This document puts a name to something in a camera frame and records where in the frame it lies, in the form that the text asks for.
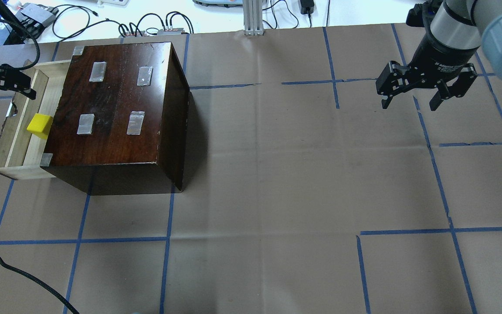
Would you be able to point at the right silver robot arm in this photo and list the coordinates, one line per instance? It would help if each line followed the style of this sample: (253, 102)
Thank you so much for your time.
(454, 31)

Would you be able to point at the black power adapter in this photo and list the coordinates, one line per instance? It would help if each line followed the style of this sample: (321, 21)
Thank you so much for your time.
(306, 7)

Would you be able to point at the grey usb dock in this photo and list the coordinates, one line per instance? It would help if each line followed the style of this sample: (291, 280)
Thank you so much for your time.
(40, 14)

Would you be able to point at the grey usb hub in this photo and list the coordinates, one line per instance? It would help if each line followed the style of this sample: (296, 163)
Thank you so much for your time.
(171, 31)

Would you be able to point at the light wooden drawer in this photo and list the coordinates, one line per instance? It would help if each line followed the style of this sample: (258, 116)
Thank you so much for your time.
(21, 151)

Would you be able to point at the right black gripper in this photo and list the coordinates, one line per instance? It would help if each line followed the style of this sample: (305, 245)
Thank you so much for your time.
(435, 58)

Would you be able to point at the dark wooden drawer cabinet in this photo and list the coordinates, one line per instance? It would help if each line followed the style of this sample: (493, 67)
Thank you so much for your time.
(120, 127)

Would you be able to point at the aluminium frame post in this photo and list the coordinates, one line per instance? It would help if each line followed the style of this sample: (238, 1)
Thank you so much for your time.
(252, 12)

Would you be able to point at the yellow cube block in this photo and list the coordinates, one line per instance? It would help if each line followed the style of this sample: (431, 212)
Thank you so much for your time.
(40, 125)

